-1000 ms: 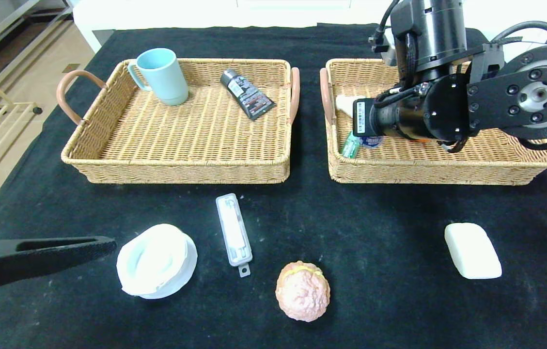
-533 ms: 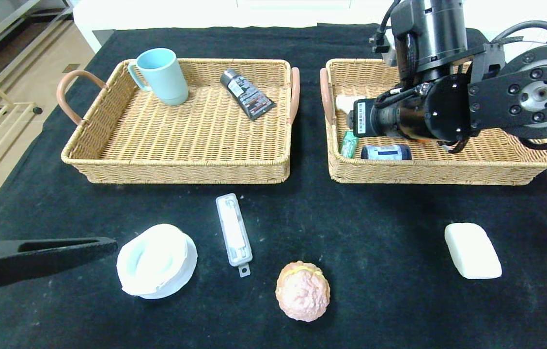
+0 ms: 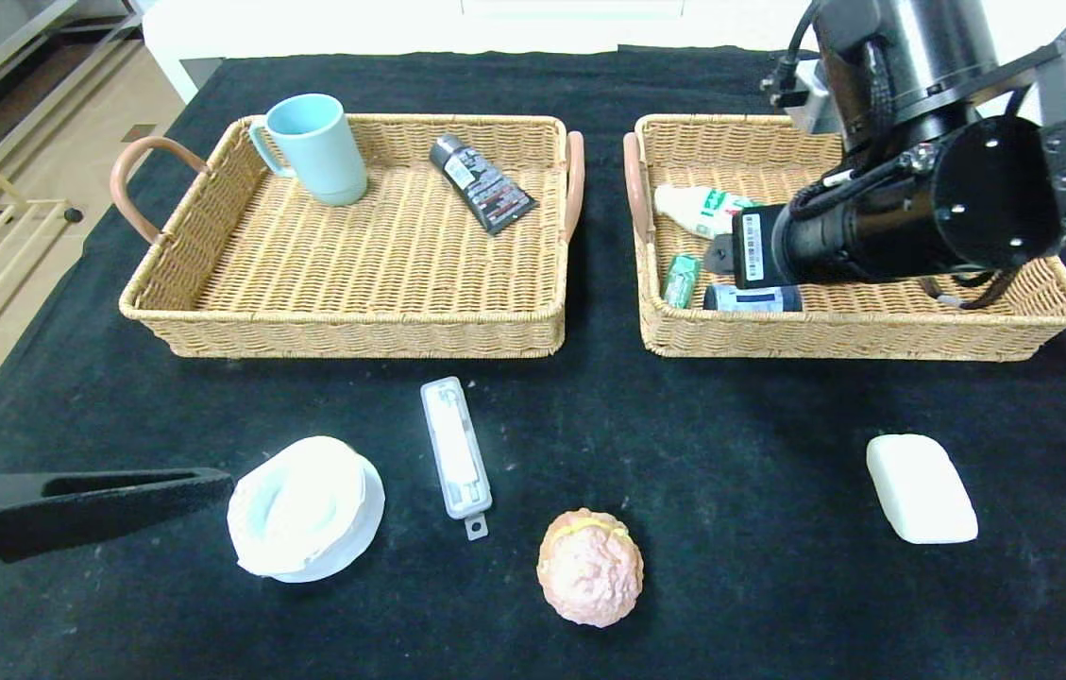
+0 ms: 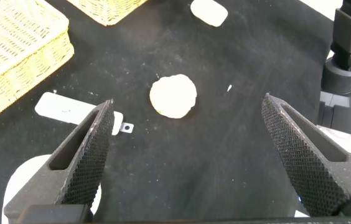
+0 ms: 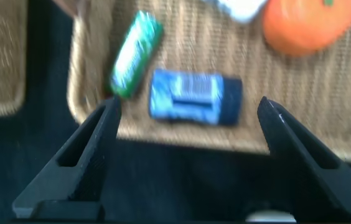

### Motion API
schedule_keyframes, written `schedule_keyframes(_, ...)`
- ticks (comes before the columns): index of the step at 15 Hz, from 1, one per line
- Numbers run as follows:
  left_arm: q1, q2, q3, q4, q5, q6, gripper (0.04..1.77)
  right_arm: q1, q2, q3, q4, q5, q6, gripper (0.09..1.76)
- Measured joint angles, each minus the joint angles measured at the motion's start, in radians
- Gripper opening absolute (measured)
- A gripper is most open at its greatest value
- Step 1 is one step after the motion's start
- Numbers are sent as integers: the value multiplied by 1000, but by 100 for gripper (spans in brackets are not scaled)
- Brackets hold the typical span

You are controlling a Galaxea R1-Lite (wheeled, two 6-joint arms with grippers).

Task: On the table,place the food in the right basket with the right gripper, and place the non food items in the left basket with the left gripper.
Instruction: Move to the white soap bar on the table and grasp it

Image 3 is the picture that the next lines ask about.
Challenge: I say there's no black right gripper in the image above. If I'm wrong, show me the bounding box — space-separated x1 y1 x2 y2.
702 203 862 290

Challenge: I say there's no green Doublemint gum pack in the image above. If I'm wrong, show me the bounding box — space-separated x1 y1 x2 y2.
662 252 702 309

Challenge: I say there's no blue gum jar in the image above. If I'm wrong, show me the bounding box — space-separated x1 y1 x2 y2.
703 282 804 314

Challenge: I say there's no wicker basket holding milk bottle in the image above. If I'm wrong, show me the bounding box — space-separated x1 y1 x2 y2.
623 113 1066 362

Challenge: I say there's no wicker basket holding mug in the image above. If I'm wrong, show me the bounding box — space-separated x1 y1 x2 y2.
112 114 585 360

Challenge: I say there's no white AD milk bottle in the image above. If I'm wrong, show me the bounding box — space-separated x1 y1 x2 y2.
653 184 760 239

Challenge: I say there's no black squeeze tube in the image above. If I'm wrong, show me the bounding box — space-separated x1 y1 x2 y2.
429 134 536 236

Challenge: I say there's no white soap bar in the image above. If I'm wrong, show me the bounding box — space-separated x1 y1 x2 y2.
866 434 979 546

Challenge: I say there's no white toothbrush case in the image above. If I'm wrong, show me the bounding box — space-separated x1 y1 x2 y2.
420 377 494 541

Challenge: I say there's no brown lumpy bread bun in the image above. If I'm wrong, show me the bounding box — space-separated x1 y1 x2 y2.
537 508 645 628

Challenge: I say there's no teal plastic mug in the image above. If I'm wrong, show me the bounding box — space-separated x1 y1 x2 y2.
249 93 369 207

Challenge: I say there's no black camera cable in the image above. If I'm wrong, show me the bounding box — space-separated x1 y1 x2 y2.
759 0 826 107

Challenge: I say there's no thin black cable loop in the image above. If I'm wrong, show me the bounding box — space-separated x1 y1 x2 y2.
920 269 1024 312

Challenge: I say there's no grey metal shelf frame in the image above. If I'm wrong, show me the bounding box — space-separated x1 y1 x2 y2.
0 0 151 190

